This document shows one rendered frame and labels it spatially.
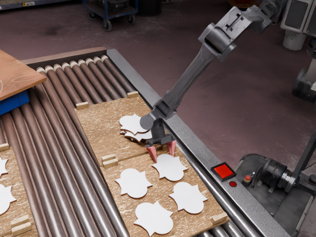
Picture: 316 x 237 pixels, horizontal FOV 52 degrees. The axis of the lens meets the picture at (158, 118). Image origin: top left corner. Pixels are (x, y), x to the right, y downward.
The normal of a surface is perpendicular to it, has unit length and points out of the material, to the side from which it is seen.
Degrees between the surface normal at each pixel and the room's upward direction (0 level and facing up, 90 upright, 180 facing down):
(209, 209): 0
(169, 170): 1
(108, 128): 0
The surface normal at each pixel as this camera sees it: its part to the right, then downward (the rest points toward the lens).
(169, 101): -0.58, 0.45
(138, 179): 0.06, -0.78
